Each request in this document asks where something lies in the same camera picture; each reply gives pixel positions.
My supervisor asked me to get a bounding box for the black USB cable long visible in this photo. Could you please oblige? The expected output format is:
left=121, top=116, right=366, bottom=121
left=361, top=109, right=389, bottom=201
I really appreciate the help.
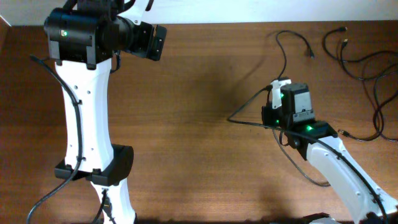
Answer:
left=272, top=30, right=330, bottom=188

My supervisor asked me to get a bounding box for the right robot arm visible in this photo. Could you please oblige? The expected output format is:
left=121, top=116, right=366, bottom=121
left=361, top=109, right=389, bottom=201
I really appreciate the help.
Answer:
left=262, top=79, right=397, bottom=223

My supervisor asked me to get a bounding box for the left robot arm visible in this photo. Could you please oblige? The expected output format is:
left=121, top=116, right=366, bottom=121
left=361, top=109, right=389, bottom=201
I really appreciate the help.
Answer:
left=44, top=1, right=167, bottom=223

